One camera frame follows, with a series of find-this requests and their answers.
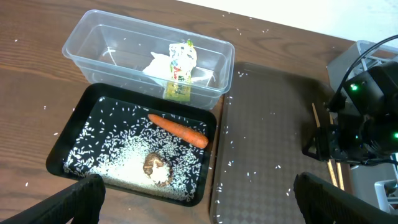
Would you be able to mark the cooked mushroom scrap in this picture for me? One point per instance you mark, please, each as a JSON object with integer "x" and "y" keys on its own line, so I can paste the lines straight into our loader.
{"x": 157, "y": 170}

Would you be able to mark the foil and paper wrapper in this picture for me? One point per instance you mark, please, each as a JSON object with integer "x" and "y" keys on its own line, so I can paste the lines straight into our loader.
{"x": 174, "y": 71}

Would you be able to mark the grey dishwasher rack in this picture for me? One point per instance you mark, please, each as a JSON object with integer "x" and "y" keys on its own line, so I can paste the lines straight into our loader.
{"x": 375, "y": 185}

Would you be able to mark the wooden chopstick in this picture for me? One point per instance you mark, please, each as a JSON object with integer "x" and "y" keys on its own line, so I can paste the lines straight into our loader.
{"x": 336, "y": 174}
{"x": 322, "y": 147}

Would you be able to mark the spilled rice pile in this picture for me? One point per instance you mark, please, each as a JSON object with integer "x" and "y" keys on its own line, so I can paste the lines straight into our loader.
{"x": 115, "y": 140}

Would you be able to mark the clear plastic bin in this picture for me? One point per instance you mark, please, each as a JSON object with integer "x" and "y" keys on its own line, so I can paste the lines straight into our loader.
{"x": 114, "y": 49}

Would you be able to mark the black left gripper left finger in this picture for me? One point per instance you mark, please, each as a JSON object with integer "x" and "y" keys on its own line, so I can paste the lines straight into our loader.
{"x": 78, "y": 203}

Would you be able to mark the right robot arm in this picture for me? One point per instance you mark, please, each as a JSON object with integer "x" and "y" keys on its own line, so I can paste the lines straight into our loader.
{"x": 367, "y": 137}

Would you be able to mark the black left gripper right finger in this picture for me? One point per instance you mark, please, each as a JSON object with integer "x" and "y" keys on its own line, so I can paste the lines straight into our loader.
{"x": 321, "y": 202}

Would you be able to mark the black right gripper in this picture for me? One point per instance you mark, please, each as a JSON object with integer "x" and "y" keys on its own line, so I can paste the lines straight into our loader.
{"x": 343, "y": 145}

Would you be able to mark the orange carrot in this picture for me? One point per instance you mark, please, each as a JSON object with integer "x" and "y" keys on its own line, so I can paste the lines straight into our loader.
{"x": 191, "y": 136}

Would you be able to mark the brown serving tray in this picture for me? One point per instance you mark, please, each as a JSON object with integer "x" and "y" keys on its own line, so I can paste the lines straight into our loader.
{"x": 268, "y": 117}

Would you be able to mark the black waste tray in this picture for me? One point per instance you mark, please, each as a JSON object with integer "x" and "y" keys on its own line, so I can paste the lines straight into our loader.
{"x": 66, "y": 140}

